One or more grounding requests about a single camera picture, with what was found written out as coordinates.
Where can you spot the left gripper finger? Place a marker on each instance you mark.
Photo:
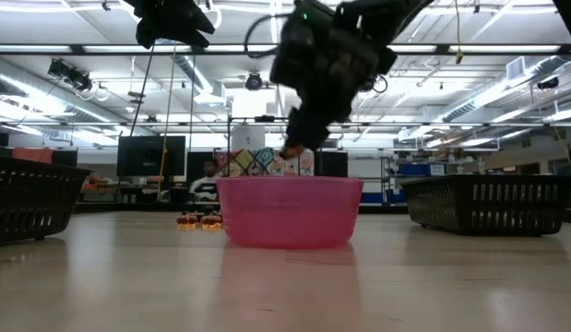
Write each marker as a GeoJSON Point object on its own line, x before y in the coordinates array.
{"type": "Point", "coordinates": [193, 40]}
{"type": "Point", "coordinates": [202, 23]}

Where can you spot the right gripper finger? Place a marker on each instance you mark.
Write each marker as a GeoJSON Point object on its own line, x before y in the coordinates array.
{"type": "Point", "coordinates": [321, 130]}
{"type": "Point", "coordinates": [300, 131]}

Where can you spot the pink translucent plastic bowl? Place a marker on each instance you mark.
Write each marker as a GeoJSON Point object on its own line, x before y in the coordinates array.
{"type": "Point", "coordinates": [289, 212]}

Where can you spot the black panel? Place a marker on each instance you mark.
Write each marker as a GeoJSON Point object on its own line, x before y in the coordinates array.
{"type": "Point", "coordinates": [331, 164]}

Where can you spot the colourful patterned box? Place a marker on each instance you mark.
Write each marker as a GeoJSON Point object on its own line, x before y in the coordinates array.
{"type": "Point", "coordinates": [262, 161]}

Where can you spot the white box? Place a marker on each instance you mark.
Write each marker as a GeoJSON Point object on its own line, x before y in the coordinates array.
{"type": "Point", "coordinates": [248, 137]}

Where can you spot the round black ceiling fixture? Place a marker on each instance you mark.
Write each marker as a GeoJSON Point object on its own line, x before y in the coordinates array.
{"type": "Point", "coordinates": [253, 81]}

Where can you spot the blue storage bins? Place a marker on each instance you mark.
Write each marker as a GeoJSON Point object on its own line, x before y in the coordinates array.
{"type": "Point", "coordinates": [419, 169]}

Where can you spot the person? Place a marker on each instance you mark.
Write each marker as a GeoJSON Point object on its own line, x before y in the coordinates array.
{"type": "Point", "coordinates": [206, 184]}

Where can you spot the black computer monitor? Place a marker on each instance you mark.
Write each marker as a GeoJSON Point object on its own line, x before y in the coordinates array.
{"type": "Point", "coordinates": [151, 156]}

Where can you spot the black basket holding skulls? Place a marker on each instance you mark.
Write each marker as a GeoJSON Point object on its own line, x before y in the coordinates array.
{"type": "Point", "coordinates": [488, 203]}

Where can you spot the red cloth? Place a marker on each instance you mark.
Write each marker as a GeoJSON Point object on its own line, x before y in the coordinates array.
{"type": "Point", "coordinates": [32, 155]}

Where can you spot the black basket holding spiders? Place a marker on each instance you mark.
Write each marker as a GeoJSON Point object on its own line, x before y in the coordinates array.
{"type": "Point", "coordinates": [27, 198]}

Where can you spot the black ceiling camera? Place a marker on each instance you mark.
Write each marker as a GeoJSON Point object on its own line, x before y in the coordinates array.
{"type": "Point", "coordinates": [70, 74]}

